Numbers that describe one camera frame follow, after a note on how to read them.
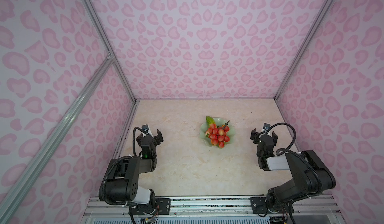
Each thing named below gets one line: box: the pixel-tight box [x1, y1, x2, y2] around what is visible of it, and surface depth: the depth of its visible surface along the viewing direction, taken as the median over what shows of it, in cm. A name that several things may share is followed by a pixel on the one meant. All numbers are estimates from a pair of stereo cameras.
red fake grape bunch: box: [208, 120, 230, 148], surface depth 90 cm
